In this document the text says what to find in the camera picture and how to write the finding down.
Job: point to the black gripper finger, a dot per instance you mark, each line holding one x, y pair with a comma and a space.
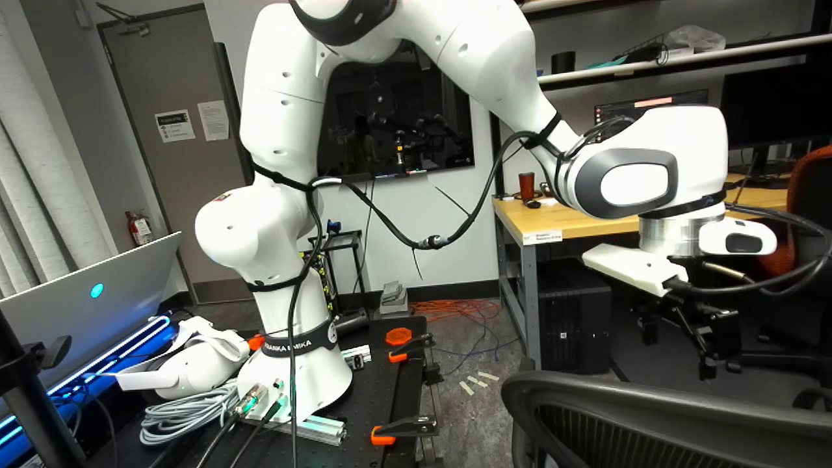
707, 360

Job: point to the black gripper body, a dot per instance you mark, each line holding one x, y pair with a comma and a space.
710, 319

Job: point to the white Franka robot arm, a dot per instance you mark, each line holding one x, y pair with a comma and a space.
286, 104

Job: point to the black mesh office chair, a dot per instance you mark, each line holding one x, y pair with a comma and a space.
607, 406

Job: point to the orange black office chair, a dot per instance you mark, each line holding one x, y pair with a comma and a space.
810, 160

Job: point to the black computer tower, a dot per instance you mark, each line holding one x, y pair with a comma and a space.
574, 334

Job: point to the wooden top desk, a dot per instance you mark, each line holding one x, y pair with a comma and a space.
555, 223

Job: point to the white desk label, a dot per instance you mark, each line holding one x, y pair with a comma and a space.
541, 237

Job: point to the black desk monitor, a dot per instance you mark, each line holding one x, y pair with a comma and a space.
769, 113

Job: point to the pale floor tape strip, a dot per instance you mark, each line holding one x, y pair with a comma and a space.
480, 381
467, 388
490, 375

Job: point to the small brown desk object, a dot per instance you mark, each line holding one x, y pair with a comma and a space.
528, 189

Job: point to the clear plastic container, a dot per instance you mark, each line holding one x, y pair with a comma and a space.
693, 43

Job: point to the small black cup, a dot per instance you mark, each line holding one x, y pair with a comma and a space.
565, 64

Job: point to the orange black clamp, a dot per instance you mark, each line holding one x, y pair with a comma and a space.
399, 338
379, 436

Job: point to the small grey box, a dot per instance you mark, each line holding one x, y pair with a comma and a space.
394, 299

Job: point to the black robot table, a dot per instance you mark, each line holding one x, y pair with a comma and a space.
372, 399

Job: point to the white green plastic device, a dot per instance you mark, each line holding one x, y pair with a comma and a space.
314, 431

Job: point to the white VR controller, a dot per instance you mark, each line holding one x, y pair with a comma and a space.
197, 366

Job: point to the white paper door sign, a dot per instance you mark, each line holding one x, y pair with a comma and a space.
214, 120
175, 125

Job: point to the grey door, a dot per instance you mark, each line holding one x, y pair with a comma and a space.
157, 190

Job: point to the red fire extinguisher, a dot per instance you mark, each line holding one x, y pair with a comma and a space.
138, 229

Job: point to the silver laptop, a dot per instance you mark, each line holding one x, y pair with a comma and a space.
86, 312

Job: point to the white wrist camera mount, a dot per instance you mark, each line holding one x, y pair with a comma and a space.
628, 264

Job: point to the grey wall shelf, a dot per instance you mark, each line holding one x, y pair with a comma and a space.
763, 50

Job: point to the black wall monitor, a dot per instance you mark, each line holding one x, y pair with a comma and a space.
391, 120

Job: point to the black metal cart frame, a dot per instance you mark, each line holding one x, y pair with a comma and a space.
330, 260

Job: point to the black camera tripod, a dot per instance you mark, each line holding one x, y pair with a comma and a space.
27, 390

